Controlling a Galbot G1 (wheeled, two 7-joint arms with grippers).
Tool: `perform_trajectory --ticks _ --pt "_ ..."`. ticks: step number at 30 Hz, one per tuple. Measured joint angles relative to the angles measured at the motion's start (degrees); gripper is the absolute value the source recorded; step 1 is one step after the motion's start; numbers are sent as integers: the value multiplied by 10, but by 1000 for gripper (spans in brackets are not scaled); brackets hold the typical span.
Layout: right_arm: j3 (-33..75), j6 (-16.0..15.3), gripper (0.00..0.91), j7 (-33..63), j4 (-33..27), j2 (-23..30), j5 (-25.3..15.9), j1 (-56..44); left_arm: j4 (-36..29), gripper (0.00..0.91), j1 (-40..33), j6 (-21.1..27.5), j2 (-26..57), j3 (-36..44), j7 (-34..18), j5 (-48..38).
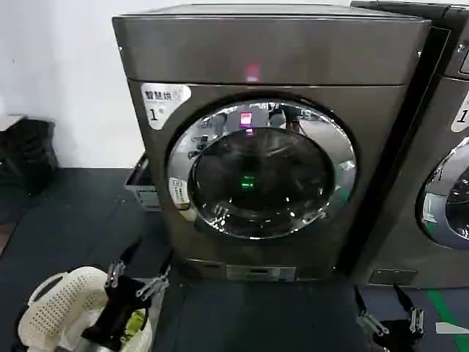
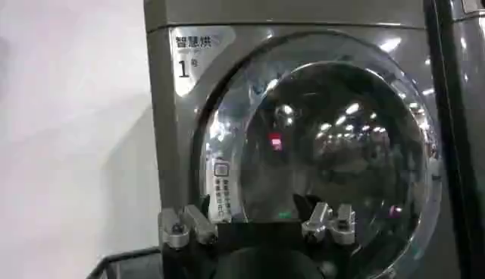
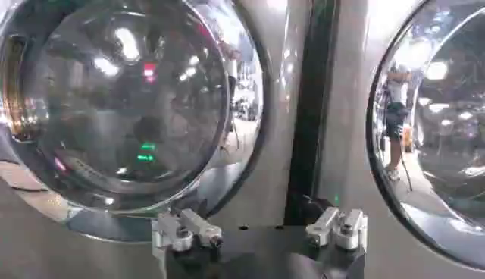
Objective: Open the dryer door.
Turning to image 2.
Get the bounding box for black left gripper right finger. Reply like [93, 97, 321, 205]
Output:
[293, 193, 357, 246]

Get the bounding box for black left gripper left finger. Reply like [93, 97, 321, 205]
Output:
[158, 194, 219, 249]

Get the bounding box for round glass dryer door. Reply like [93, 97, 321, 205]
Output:
[189, 30, 443, 279]

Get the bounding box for dark laundry basket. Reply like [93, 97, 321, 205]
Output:
[86, 246, 164, 279]

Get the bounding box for grey dryer numbered one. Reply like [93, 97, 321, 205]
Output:
[142, 0, 462, 279]

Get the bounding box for grey dryer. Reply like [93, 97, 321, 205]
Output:
[423, 0, 485, 279]

